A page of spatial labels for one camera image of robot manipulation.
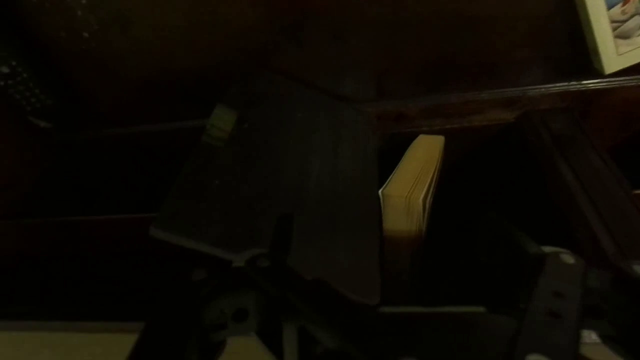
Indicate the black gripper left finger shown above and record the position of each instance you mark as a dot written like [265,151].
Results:
[226,307]

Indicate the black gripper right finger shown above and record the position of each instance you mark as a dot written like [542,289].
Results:
[552,307]

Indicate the blue John Grisham paperback book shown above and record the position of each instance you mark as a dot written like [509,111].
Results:
[280,187]

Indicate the dark wooden secretary desk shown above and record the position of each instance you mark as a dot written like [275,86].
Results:
[100,167]

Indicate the stacked books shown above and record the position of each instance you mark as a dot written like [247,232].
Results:
[616,33]

